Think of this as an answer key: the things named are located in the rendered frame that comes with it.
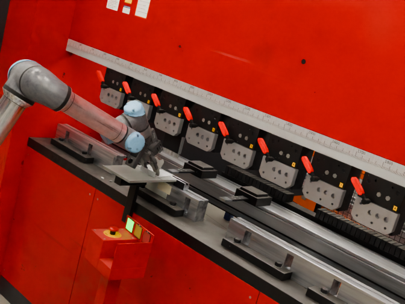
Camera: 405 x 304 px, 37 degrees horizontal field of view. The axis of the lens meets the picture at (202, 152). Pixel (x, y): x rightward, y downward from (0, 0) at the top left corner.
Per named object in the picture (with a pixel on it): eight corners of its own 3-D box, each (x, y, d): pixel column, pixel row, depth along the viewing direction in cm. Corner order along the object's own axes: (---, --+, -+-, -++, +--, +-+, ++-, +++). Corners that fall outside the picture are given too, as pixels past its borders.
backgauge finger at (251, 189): (211, 197, 251) (214, 186, 250) (249, 195, 271) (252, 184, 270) (232, 209, 244) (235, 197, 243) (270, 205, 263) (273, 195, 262)
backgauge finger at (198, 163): (159, 169, 272) (161, 159, 271) (198, 169, 291) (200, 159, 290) (177, 179, 264) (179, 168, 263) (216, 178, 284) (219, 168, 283)
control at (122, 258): (84, 256, 242) (93, 215, 239) (118, 254, 253) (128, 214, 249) (108, 280, 228) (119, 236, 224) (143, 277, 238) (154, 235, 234)
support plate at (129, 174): (102, 167, 250) (102, 164, 250) (149, 167, 270) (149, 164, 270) (129, 183, 239) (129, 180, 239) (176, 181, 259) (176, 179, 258)
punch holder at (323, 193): (300, 195, 214) (314, 151, 210) (313, 194, 220) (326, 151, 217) (335, 212, 204) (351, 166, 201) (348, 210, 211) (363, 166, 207)
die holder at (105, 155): (53, 140, 317) (57, 123, 315) (63, 140, 321) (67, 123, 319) (112, 174, 285) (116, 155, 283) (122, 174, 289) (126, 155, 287)
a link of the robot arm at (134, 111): (117, 107, 234) (135, 96, 237) (125, 128, 242) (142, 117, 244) (128, 116, 229) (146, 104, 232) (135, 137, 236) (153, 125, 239)
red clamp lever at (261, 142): (258, 136, 221) (269, 160, 218) (265, 137, 225) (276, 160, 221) (255, 139, 222) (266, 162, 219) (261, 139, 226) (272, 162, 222)
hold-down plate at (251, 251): (220, 245, 233) (222, 237, 232) (229, 243, 237) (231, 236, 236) (281, 281, 214) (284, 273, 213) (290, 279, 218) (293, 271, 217)
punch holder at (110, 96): (98, 101, 290) (106, 67, 287) (112, 102, 296) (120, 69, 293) (117, 110, 281) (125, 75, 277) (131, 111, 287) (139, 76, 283)
